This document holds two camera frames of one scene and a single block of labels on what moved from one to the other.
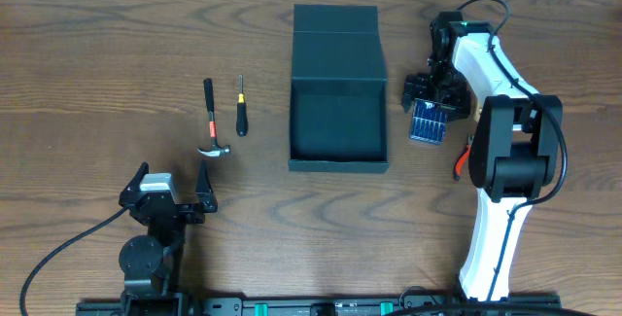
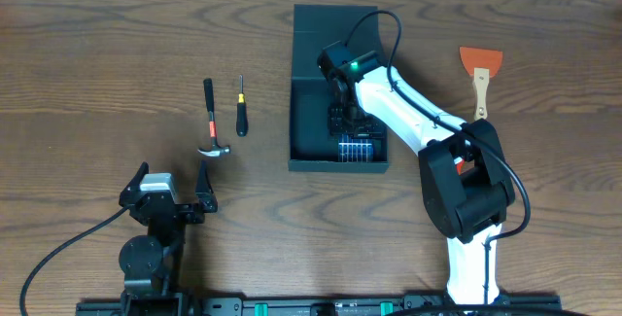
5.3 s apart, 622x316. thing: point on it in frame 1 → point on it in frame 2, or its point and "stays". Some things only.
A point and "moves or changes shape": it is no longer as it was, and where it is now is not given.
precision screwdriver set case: (429, 122) moves or changes shape
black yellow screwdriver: (242, 116) stays
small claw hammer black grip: (214, 151) stays
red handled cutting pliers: (461, 161) stays
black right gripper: (414, 88) → (334, 115)
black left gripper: (182, 210) stays
